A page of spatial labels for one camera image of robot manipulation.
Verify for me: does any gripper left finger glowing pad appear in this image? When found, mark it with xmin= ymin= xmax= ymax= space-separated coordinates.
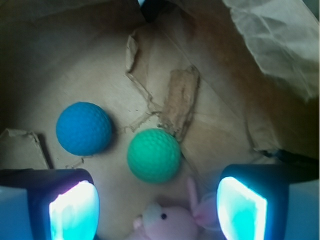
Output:
xmin=0 ymin=168 xmax=100 ymax=240

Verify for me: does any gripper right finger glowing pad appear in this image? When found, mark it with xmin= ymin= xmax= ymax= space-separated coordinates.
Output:
xmin=216 ymin=164 xmax=320 ymax=240

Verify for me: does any brown wood chip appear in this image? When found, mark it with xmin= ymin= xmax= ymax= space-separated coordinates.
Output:
xmin=158 ymin=65 xmax=200 ymax=143

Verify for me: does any blue dimpled foam ball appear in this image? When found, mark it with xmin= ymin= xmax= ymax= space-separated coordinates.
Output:
xmin=55 ymin=102 xmax=112 ymax=156

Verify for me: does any pink plush bunny toy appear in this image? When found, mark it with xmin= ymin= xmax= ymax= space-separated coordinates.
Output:
xmin=126 ymin=177 xmax=219 ymax=240

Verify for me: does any brown paper bag bin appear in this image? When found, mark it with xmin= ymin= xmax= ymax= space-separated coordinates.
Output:
xmin=0 ymin=0 xmax=320 ymax=240

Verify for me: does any green dimpled foam ball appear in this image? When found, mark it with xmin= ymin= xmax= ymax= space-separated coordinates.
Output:
xmin=127 ymin=128 xmax=181 ymax=184

